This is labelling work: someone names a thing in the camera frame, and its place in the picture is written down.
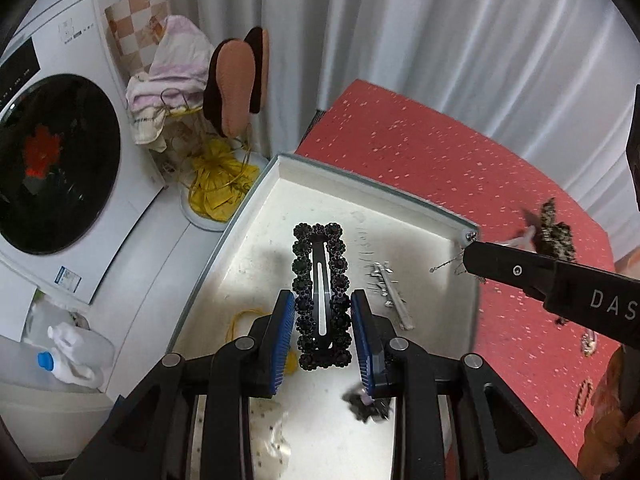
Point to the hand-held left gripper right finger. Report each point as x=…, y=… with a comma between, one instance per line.
x=361, y=340

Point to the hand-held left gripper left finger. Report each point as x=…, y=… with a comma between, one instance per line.
x=284, y=340

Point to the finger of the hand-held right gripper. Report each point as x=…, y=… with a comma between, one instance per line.
x=505, y=265
x=634, y=150

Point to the silver leaf hair clip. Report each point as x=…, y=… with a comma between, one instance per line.
x=395, y=295

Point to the black rhinestone hair clip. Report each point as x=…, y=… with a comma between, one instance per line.
x=305, y=285

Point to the white dotted scrunchie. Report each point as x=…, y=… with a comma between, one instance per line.
x=270, y=440

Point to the white shallow tray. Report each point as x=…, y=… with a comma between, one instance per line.
x=260, y=240

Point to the person's right hand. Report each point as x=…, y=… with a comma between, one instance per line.
x=610, y=410

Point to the clear hair clip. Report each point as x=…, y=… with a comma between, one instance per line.
x=520, y=237

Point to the cream hair clip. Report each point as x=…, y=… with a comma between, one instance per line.
x=587, y=344

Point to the leopard print hair clip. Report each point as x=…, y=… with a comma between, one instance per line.
x=555, y=232

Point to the white round base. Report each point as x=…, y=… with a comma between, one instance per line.
x=197, y=220

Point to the yellow cloth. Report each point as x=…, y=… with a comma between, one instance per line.
x=215, y=185

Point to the white bottle with blue cap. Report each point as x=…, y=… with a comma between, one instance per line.
x=65, y=365

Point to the clear plastic jug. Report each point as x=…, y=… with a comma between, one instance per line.
x=45, y=317

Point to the white curtain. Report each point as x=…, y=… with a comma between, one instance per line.
x=400, y=35

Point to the pair of black slippers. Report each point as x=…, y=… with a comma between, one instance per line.
x=232, y=85

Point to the white plastic tub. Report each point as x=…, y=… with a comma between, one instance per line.
x=30, y=410

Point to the white washing machine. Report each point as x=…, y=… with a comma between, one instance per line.
x=75, y=160

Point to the brown slipper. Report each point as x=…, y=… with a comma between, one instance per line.
x=257, y=60

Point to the white and pink towel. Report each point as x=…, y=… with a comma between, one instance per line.
x=170, y=75

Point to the checkered cushion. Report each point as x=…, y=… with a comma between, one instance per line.
x=135, y=25

